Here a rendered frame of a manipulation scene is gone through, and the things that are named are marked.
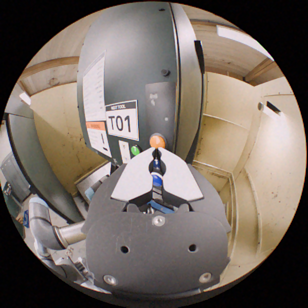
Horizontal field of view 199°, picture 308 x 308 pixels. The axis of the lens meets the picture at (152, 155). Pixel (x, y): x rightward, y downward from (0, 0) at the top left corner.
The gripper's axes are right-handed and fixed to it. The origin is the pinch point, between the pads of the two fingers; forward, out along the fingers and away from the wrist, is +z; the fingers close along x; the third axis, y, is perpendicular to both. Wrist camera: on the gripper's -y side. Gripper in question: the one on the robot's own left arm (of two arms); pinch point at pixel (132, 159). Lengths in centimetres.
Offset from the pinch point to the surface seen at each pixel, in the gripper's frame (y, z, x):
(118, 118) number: -30.2, -21.1, 20.5
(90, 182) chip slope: 66, -23, -89
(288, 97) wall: -66, 20, 100
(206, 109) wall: -32, 82, 39
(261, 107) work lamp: -47, 27, 76
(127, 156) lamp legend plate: -21.8, -21.3, 21.7
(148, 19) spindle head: -53, -20, 28
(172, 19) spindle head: -50, -20, 32
